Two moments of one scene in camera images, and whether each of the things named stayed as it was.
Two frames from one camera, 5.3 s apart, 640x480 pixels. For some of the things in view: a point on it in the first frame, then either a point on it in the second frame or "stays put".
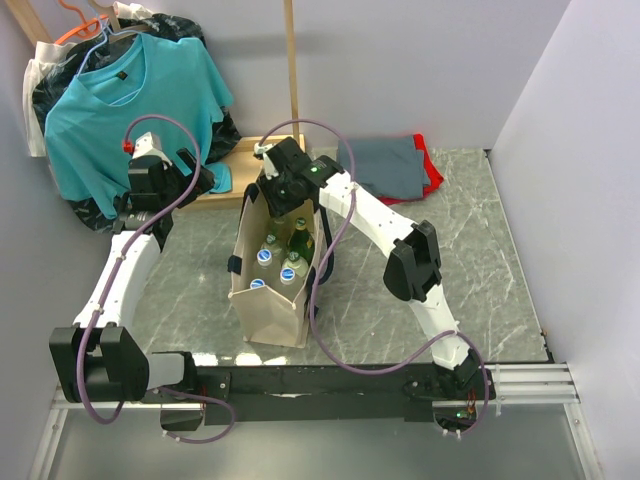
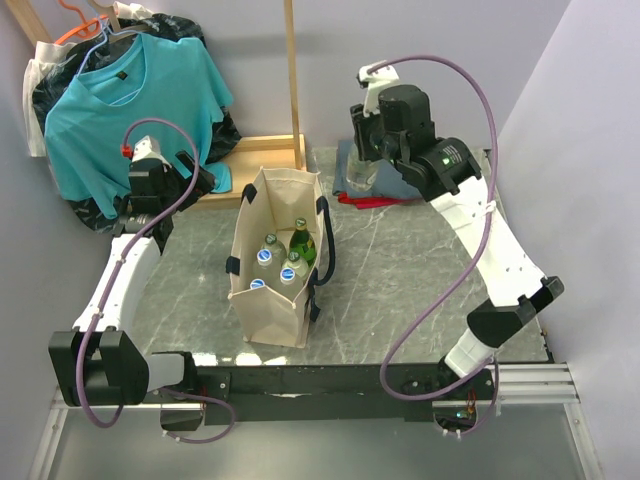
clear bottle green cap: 279,228 → 360,174
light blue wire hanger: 94,50 stays put
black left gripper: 188,160 stays put
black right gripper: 274,206 → 361,126
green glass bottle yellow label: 301,241 stays put
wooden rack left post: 29,21 stays put
